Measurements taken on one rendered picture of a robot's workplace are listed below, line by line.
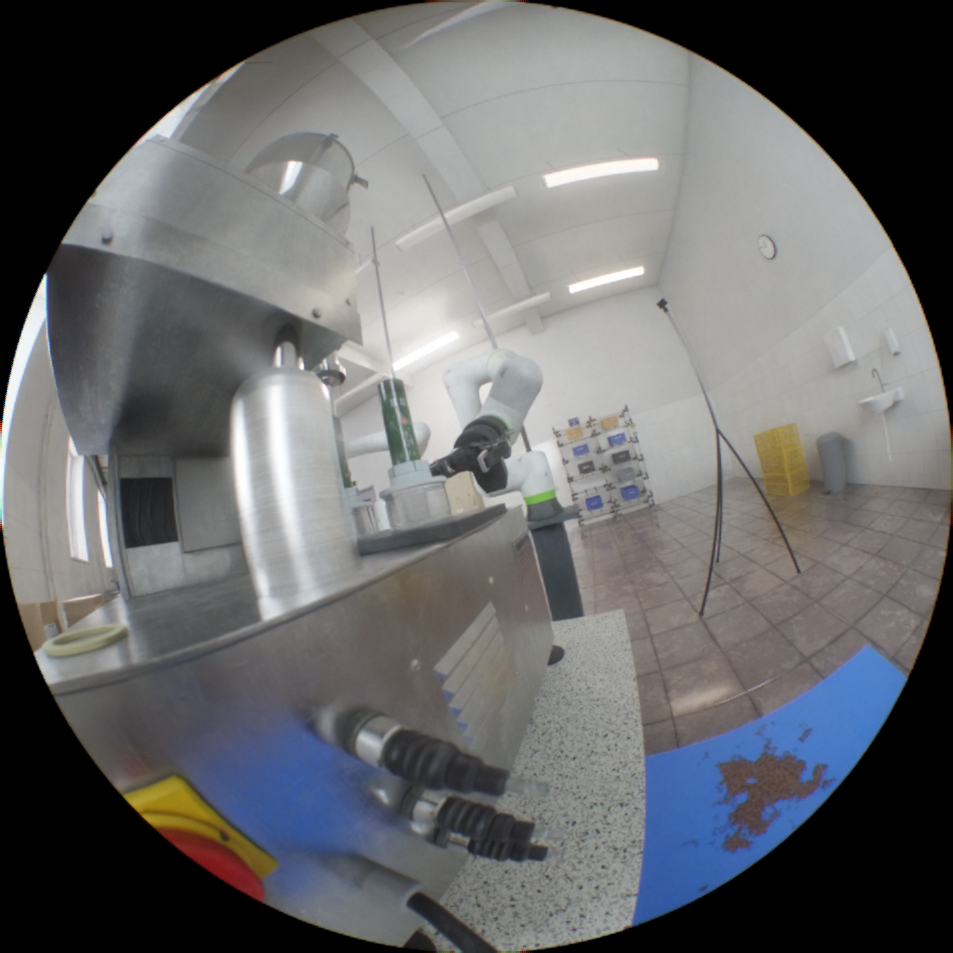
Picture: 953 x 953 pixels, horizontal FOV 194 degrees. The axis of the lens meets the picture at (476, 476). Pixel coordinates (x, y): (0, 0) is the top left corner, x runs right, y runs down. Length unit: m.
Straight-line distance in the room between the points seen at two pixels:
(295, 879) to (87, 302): 0.29
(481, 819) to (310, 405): 0.23
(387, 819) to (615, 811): 0.20
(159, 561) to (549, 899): 0.51
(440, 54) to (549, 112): 1.30
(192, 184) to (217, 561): 0.42
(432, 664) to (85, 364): 0.34
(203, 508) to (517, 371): 0.60
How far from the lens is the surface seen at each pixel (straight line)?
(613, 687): 0.43
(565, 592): 1.09
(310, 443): 0.16
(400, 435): 0.29
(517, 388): 0.60
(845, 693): 0.63
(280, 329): 0.21
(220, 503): 0.46
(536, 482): 1.01
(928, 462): 3.53
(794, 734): 0.56
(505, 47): 3.66
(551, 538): 1.03
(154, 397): 0.33
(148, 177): 0.26
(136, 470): 0.47
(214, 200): 0.26
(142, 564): 0.45
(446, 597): 0.19
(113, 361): 0.29
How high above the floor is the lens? 1.04
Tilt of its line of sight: 5 degrees up
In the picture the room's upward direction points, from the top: 15 degrees counter-clockwise
